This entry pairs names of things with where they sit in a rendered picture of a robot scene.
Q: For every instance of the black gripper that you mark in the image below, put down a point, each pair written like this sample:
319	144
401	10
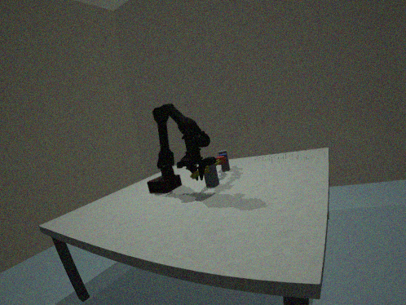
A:
202	163

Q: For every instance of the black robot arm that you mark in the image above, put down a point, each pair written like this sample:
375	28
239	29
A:
193	136

